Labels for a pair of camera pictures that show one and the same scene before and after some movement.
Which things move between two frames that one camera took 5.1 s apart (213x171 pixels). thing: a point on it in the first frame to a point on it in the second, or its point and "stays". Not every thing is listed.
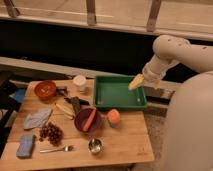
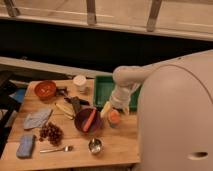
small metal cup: (95, 145) stays
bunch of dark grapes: (51, 132) stays
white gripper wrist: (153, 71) to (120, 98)
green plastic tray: (112, 93) stays
